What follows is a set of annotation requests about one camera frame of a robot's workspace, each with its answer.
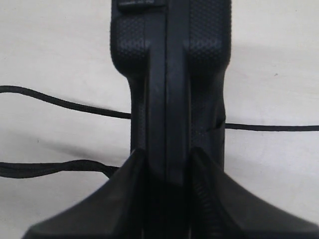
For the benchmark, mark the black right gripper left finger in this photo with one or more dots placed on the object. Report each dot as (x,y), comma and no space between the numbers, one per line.
(115,211)

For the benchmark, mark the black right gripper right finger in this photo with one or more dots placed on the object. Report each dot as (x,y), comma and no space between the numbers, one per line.
(222,209)

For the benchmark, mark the black plastic carrying case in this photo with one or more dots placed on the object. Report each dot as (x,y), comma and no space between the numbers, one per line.
(174,54)

